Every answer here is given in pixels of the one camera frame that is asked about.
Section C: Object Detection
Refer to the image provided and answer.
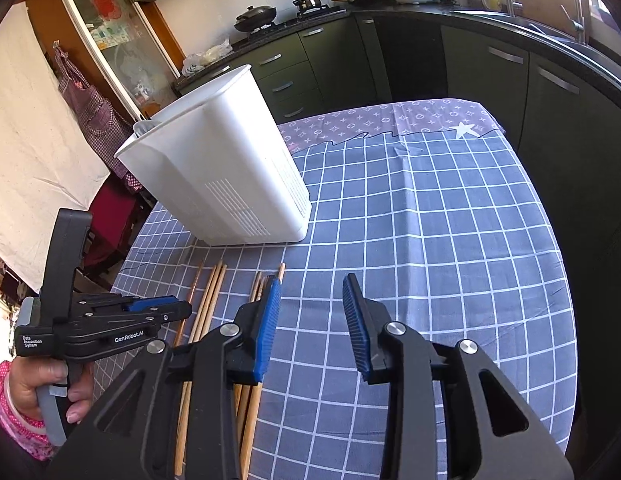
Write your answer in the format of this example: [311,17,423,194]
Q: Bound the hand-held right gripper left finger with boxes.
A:
[45,275,283,480]

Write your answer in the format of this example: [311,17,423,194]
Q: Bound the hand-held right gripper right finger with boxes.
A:
[342,273,576,480]

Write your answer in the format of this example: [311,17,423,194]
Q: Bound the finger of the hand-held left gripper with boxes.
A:
[78,295,178,312]
[78,302,194,332]

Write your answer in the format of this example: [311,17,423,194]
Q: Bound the row of wooden chopsticks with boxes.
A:
[173,258,287,480]

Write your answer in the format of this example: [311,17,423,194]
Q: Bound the white plastic utensil holder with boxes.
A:
[113,64,312,247]

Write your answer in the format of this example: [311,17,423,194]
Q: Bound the person's left forearm pink sleeve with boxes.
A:
[0,362,58,462]

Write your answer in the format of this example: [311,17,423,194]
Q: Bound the person's left hand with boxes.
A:
[0,357,94,423]

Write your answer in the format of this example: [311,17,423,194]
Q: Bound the red chair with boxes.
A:
[83,175,152,282]

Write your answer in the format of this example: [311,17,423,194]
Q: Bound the blue checked tablecloth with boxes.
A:
[110,132,578,480]

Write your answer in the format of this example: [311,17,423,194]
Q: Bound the white hanging cloth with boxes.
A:
[0,2,112,294]

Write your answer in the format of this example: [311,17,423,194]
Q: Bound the checked apron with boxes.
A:
[53,40,144,192]

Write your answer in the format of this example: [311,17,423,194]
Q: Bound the purple patterned cloth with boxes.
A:
[278,97,506,157]

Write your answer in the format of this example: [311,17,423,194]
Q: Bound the white plastic bag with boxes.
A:
[182,39,234,77]

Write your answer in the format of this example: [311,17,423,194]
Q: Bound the dark green kitchen cabinets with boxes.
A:
[173,10,621,321]

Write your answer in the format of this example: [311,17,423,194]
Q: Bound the black wok with lid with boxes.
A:
[234,5,279,34]

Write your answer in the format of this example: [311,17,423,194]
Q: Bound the black gas stove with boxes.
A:
[230,0,349,42]

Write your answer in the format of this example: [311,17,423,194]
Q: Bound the metal sink faucet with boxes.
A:
[559,0,587,44]

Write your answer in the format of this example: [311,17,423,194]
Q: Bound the glass door with wooden frame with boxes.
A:
[49,0,187,122]

